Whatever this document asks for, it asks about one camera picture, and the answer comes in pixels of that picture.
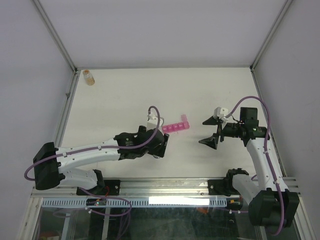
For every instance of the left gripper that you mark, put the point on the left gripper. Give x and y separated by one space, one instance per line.
159 150

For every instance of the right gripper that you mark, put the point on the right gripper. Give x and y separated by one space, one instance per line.
212 140

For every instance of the pink weekly pill organizer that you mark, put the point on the pink weekly pill organizer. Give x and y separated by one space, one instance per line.
176 127

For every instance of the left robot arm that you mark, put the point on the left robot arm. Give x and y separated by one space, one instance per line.
55 166

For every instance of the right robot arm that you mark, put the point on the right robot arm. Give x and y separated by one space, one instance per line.
270 202

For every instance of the small amber bottle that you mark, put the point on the small amber bottle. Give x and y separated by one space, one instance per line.
88 77

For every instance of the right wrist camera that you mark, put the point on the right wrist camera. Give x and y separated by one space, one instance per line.
221 113

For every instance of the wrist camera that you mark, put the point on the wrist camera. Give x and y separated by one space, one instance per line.
152 122
221 113

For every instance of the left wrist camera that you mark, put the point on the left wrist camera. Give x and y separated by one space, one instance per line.
152 122

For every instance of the slotted cable duct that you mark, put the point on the slotted cable duct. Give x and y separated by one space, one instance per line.
140 202

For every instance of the aluminium mounting rail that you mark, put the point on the aluminium mounting rail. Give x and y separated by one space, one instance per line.
150 187

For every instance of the left aluminium frame post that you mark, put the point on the left aluminium frame post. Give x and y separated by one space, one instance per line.
54 34

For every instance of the aluminium frame post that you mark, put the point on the aluminium frame post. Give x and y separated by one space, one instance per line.
54 34
270 34

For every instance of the right aluminium frame post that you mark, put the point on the right aluminium frame post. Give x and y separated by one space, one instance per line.
270 34

